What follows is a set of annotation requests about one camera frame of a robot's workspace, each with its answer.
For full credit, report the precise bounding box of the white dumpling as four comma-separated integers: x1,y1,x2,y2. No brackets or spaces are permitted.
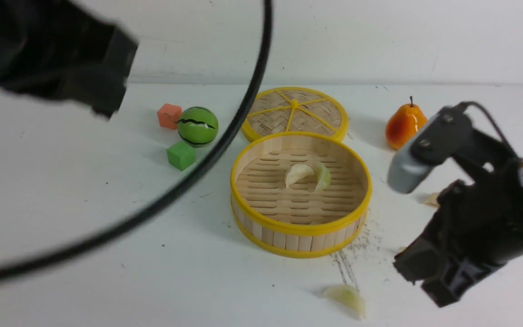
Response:
423,193,440,208
284,164,314,189

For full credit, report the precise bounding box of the orange foam cube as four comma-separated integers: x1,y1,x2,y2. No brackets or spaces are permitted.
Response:
157,103,183,130

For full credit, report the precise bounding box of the woven bamboo steamer lid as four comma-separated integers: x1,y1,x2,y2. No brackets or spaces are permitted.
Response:
241,87,349,142

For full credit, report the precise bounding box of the greenish dumpling front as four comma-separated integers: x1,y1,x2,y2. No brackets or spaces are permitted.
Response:
322,284,366,319

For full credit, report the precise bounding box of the greenish dumpling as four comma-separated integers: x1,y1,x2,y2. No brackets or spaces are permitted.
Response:
314,162,331,192
322,284,366,319

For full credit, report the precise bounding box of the green striped watermelon ball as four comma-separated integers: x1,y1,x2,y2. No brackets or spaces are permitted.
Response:
177,106,219,148

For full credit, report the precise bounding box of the orange toy pear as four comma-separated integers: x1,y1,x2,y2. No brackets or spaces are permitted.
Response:
385,96,428,151

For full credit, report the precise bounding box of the green foam cube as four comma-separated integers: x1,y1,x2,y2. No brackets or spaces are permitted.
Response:
167,141,197,171

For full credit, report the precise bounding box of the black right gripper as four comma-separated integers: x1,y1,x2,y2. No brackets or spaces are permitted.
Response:
393,145,523,308

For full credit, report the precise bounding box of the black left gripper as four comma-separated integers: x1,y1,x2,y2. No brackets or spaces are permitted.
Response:
0,0,139,119

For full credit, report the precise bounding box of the bamboo steamer tray yellow rim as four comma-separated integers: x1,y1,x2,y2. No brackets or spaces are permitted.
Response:
230,132,372,258

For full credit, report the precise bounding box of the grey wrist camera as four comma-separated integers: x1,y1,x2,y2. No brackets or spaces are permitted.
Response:
387,107,473,195

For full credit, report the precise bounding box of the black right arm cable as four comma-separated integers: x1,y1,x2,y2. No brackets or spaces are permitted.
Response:
459,101,518,157

